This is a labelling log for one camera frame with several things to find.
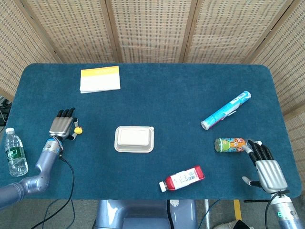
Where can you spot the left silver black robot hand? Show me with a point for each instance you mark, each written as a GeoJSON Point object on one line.
{"type": "Point", "coordinates": [60, 125]}

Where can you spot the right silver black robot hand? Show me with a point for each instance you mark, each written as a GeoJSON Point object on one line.
{"type": "Point", "coordinates": [270, 174]}

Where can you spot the small yellow duck toy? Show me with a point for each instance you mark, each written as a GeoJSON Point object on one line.
{"type": "Point", "coordinates": [78, 130]}

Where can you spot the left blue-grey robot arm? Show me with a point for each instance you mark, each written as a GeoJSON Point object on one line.
{"type": "Point", "coordinates": [40, 169]}

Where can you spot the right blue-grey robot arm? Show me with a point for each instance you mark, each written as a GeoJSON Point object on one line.
{"type": "Point", "coordinates": [287, 212]}

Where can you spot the colourful can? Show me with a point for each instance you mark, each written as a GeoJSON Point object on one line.
{"type": "Point", "coordinates": [230, 144]}

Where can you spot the clear plastic water bottle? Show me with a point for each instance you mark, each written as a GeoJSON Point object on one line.
{"type": "Point", "coordinates": [15, 155]}

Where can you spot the yellow and white booklet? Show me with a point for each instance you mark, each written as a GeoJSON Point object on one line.
{"type": "Point", "coordinates": [100, 81]}

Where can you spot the white shoe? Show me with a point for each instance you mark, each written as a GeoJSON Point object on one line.
{"type": "Point", "coordinates": [224, 225]}

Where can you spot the grey metal table leg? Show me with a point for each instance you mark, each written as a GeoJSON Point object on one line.
{"type": "Point", "coordinates": [207, 212]}

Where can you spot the beige upturned food container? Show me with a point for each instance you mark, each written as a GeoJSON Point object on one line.
{"type": "Point", "coordinates": [134, 139]}

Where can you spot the blue plastic wrap roll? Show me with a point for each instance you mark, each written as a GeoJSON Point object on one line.
{"type": "Point", "coordinates": [224, 112]}

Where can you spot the red white-capped drink bottle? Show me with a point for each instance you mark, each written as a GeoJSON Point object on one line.
{"type": "Point", "coordinates": [183, 179]}

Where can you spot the blue felt table cloth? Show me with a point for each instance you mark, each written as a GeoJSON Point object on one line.
{"type": "Point", "coordinates": [152, 107]}

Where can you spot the blue-grey robot torso base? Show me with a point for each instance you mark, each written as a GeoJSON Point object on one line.
{"type": "Point", "coordinates": [143, 214]}

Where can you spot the woven rattan folding screen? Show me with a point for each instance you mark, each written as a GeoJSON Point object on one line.
{"type": "Point", "coordinates": [152, 28]}

